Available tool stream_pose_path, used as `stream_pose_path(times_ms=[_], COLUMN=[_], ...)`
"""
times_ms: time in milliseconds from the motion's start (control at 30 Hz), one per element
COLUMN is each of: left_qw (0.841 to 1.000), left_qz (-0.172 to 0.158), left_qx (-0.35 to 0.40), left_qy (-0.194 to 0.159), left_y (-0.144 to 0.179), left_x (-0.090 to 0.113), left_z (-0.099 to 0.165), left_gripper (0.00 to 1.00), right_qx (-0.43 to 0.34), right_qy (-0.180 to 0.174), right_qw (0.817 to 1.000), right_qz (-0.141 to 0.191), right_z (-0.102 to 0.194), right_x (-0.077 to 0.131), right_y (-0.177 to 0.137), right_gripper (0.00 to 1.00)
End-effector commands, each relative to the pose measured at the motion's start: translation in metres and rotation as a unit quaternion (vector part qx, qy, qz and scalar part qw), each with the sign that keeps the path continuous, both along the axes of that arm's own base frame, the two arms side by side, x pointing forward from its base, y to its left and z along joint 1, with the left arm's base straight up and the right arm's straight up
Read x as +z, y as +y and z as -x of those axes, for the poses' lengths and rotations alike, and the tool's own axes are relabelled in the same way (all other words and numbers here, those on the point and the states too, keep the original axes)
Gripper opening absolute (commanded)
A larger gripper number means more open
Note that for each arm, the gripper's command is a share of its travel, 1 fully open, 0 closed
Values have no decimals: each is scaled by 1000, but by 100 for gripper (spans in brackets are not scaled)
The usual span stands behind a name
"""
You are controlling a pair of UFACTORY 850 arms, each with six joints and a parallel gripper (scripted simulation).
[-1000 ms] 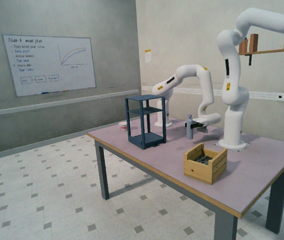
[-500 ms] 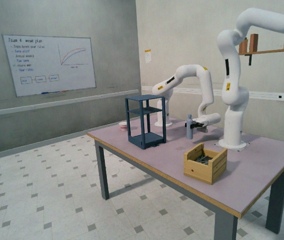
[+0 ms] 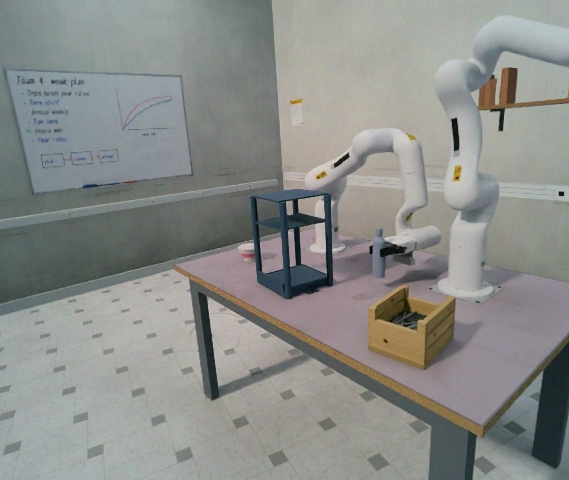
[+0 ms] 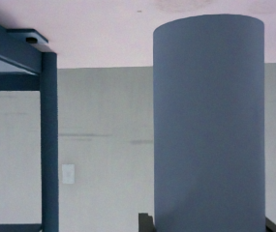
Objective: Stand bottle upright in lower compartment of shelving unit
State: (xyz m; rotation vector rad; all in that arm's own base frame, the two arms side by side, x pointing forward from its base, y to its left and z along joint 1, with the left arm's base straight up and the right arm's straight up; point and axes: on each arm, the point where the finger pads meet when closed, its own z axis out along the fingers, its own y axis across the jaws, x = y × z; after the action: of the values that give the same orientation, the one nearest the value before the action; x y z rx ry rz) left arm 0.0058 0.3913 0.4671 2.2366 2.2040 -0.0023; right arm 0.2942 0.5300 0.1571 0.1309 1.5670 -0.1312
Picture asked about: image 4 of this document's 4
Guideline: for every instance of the blue shelving unit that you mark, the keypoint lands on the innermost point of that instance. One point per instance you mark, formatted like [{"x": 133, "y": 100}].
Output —
[{"x": 25, "y": 68}]

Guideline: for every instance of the blue-grey cylinder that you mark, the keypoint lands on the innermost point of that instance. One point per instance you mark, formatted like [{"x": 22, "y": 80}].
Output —
[{"x": 209, "y": 124}]

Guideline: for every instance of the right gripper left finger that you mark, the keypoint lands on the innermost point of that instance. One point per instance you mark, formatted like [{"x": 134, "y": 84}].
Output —
[{"x": 145, "y": 223}]

